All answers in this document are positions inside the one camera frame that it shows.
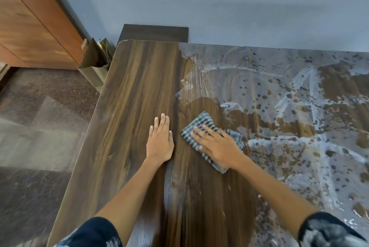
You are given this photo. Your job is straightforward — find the small brown paper bag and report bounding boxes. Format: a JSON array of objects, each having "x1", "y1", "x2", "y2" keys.
[{"x1": 96, "y1": 37, "x2": 116, "y2": 66}]

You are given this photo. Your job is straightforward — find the brown wooden cabinet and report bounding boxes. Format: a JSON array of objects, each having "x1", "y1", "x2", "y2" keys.
[{"x1": 0, "y1": 0, "x2": 87, "y2": 70}]

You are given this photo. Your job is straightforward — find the blue checked cleaning cloth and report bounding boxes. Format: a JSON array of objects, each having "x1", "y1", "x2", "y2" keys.
[{"x1": 180, "y1": 111, "x2": 244, "y2": 174}]

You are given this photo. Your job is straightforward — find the white foam residue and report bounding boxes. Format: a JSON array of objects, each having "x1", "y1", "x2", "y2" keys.
[{"x1": 175, "y1": 43, "x2": 369, "y2": 236}]

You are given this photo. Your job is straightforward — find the dark patterned left shirt sleeve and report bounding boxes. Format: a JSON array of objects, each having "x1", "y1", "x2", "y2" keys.
[{"x1": 54, "y1": 216, "x2": 123, "y2": 247}]

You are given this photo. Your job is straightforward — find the person's left hand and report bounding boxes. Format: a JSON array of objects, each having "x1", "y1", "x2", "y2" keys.
[{"x1": 146, "y1": 113, "x2": 175, "y2": 165}]

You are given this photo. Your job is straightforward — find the large brown paper bag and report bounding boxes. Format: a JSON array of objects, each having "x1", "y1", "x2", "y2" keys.
[{"x1": 78, "y1": 54, "x2": 111, "y2": 93}]

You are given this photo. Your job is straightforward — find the dark patterned right shirt sleeve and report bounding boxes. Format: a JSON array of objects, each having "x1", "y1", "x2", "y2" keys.
[{"x1": 298, "y1": 212, "x2": 369, "y2": 247}]

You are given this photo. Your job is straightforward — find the person's right forearm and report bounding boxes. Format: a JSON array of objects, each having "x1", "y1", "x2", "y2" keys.
[{"x1": 231, "y1": 155, "x2": 319, "y2": 231}]

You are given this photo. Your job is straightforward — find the dark patterned shirt sleeve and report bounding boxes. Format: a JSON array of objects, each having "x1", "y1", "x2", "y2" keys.
[
  {"x1": 298, "y1": 212, "x2": 369, "y2": 247},
  {"x1": 54, "y1": 216, "x2": 123, "y2": 247}
]

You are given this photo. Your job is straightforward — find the person's left forearm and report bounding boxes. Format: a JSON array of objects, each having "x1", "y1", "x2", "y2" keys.
[{"x1": 95, "y1": 157, "x2": 168, "y2": 244}]

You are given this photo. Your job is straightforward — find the person's right hand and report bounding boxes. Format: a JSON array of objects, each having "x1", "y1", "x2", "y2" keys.
[{"x1": 190, "y1": 125, "x2": 246, "y2": 170}]

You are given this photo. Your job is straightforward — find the dark wooden board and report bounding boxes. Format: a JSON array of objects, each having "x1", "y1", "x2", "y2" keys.
[{"x1": 117, "y1": 24, "x2": 189, "y2": 45}]

